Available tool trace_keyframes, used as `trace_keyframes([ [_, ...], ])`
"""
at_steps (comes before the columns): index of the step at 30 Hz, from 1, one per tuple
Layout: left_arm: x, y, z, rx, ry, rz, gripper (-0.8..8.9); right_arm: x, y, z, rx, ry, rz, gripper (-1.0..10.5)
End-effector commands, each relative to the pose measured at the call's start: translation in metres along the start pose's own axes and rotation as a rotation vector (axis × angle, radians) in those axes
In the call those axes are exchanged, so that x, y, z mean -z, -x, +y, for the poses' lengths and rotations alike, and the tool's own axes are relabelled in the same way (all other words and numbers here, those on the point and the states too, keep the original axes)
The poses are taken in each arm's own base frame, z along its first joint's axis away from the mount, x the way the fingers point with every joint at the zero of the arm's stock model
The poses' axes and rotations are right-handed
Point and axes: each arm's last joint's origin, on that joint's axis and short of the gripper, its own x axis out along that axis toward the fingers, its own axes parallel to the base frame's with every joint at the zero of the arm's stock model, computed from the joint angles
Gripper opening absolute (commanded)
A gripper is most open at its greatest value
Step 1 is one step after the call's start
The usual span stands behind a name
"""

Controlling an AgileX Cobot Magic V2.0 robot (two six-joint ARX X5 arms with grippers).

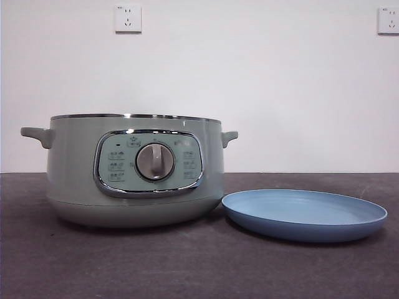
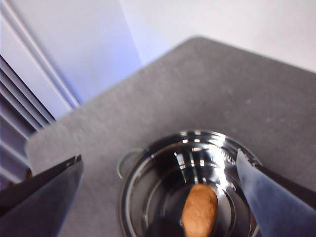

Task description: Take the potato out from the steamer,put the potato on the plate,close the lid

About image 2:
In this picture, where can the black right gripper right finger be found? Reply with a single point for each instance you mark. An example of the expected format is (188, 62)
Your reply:
(284, 209)

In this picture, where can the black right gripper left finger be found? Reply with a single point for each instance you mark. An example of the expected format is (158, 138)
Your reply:
(37, 205)

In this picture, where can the brown potato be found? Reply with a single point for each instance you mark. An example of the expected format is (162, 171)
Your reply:
(200, 212)

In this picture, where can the pale green electric steamer pot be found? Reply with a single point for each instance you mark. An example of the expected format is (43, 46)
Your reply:
(158, 187)

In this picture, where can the white slatted panel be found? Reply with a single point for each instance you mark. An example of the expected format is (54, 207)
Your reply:
(14, 103)

